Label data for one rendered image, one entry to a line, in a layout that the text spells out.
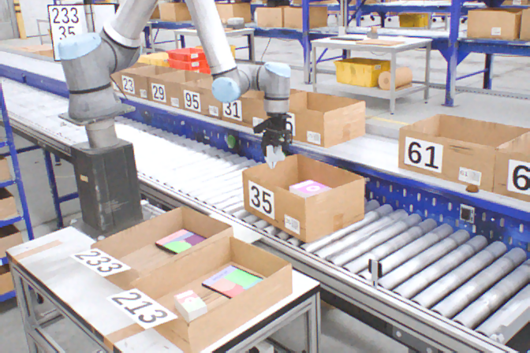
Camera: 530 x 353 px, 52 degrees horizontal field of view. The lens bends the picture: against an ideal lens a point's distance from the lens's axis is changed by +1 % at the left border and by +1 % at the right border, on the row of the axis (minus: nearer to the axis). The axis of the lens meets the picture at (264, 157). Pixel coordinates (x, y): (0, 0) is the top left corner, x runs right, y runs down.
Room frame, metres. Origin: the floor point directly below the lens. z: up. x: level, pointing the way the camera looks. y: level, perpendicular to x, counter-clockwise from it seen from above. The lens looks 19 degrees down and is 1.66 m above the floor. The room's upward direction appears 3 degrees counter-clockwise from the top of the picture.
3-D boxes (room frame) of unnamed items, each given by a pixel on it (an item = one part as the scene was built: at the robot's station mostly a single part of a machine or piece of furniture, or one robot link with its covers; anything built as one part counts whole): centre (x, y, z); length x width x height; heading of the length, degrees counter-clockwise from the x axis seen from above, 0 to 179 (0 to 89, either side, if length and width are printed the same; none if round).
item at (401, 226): (1.73, -0.39, 0.72); 0.52 x 0.05 x 0.05; 130
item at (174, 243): (1.69, 0.28, 0.78); 0.19 x 0.14 x 0.02; 46
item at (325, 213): (1.94, -0.14, 0.83); 0.39 x 0.29 x 0.17; 35
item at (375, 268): (1.41, -0.31, 0.78); 0.05 x 0.01 x 0.11; 40
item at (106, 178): (1.96, 0.61, 0.91); 0.26 x 0.26 x 0.33; 43
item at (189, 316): (1.31, 0.23, 0.78); 0.10 x 0.06 x 0.05; 31
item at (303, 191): (2.01, -0.19, 0.79); 0.16 x 0.11 x 0.07; 35
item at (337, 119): (2.58, -0.26, 0.96); 0.39 x 0.29 x 0.17; 40
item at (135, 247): (1.62, 0.35, 0.80); 0.38 x 0.28 x 0.10; 136
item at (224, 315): (1.36, 0.17, 0.80); 0.38 x 0.28 x 0.10; 134
